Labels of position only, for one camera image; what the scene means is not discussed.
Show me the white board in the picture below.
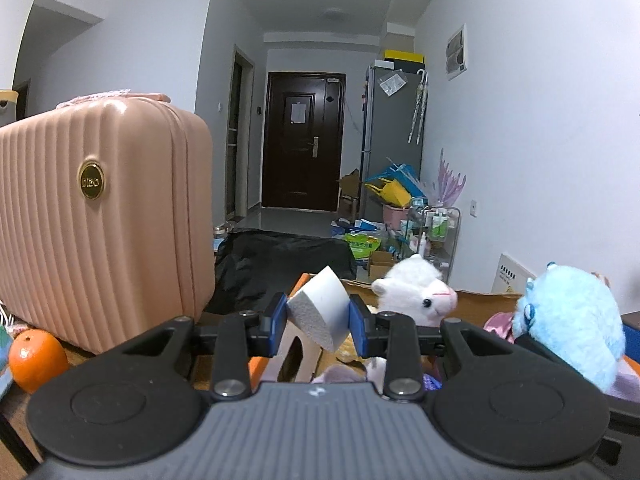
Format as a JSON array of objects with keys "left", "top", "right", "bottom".
[{"left": 491, "top": 252, "right": 538, "bottom": 295}]

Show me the small brown cardboard box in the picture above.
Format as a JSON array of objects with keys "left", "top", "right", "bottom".
[{"left": 369, "top": 250, "right": 396, "bottom": 281}]

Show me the dark brown entrance door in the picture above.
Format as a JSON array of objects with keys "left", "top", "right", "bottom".
[{"left": 261, "top": 71, "right": 347, "bottom": 212}]

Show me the white wall panel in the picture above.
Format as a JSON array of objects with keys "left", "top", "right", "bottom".
[{"left": 445, "top": 24, "right": 468, "bottom": 81}]

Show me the folded pale umbrella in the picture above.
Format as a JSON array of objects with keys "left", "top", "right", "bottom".
[{"left": 407, "top": 71, "right": 430, "bottom": 145}]

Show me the grey refrigerator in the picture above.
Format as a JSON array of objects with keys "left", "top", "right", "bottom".
[{"left": 360, "top": 62, "right": 426, "bottom": 221}]

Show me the pale purple plush toy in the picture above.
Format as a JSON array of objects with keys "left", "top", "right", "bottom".
[{"left": 312, "top": 357, "right": 388, "bottom": 386}]

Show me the orange fruit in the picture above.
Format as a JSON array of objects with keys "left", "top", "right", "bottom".
[{"left": 8, "top": 329, "right": 70, "bottom": 395}]

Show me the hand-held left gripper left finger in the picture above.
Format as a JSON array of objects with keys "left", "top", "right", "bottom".
[{"left": 122, "top": 292, "right": 290, "bottom": 401}]

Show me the pink bucket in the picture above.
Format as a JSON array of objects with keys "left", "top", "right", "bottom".
[{"left": 382, "top": 202, "right": 413, "bottom": 226}]

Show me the yellow and black box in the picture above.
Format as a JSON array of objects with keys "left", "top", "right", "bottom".
[{"left": 382, "top": 50, "right": 426, "bottom": 68}]

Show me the metal trolley rack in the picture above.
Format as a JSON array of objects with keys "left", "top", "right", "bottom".
[{"left": 407, "top": 205, "right": 462, "bottom": 283}]

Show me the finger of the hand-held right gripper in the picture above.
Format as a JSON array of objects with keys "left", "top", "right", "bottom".
[{"left": 515, "top": 334, "right": 608, "bottom": 406}]

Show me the dark side door frame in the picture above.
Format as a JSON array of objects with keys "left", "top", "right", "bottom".
[{"left": 224, "top": 46, "right": 256, "bottom": 221}]

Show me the purple wall sticker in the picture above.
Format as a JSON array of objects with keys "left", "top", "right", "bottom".
[{"left": 434, "top": 149, "right": 467, "bottom": 208}]

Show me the pink satin scrunchie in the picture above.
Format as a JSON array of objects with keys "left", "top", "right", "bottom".
[{"left": 482, "top": 311, "right": 518, "bottom": 345}]

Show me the white alpaca plush toy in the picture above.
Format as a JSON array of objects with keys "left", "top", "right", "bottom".
[{"left": 371, "top": 254, "right": 458, "bottom": 328}]

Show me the blue bag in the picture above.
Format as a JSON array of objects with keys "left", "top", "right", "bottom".
[{"left": 365, "top": 161, "right": 421, "bottom": 191}]

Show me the yellow bottle with grey collar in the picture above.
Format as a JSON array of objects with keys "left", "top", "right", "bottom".
[{"left": 0, "top": 89, "right": 20, "bottom": 128}]

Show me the black bag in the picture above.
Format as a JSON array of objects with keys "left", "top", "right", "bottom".
[{"left": 205, "top": 229, "right": 357, "bottom": 313}]

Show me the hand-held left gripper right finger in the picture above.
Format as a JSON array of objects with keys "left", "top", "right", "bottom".
[{"left": 348, "top": 294, "right": 518, "bottom": 402}]

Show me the white wedge sponge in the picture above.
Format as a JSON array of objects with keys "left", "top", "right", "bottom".
[{"left": 286, "top": 265, "right": 352, "bottom": 353}]

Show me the pink ribbed suitcase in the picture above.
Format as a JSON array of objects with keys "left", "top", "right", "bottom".
[{"left": 0, "top": 91, "right": 216, "bottom": 356}]

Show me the orange cardboard box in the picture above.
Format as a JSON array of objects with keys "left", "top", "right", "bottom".
[{"left": 192, "top": 272, "right": 531, "bottom": 393}]

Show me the light blue plush toy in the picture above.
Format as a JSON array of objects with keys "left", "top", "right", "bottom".
[{"left": 511, "top": 261, "right": 627, "bottom": 395}]

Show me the yellow bag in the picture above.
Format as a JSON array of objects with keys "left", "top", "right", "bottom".
[{"left": 365, "top": 180, "right": 408, "bottom": 206}]

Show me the tall brown cardboard box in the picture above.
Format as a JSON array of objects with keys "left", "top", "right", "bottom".
[{"left": 337, "top": 169, "right": 362, "bottom": 223}]

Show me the green packet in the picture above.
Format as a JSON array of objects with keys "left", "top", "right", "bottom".
[{"left": 345, "top": 232, "right": 383, "bottom": 260}]

